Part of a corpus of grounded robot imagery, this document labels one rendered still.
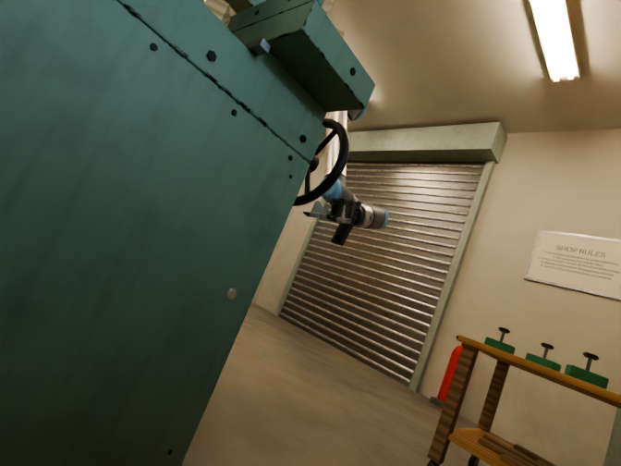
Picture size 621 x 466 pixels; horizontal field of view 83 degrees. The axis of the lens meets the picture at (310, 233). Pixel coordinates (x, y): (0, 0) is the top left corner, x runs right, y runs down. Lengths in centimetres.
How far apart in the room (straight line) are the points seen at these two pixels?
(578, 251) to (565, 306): 46
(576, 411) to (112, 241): 315
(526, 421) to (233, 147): 307
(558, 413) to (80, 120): 326
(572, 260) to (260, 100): 310
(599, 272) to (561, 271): 24
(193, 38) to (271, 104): 17
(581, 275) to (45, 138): 337
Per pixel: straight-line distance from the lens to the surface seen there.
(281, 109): 71
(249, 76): 68
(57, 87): 55
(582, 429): 332
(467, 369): 153
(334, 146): 143
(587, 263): 348
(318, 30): 68
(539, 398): 335
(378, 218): 135
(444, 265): 371
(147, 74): 59
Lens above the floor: 46
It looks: 9 degrees up
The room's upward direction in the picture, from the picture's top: 23 degrees clockwise
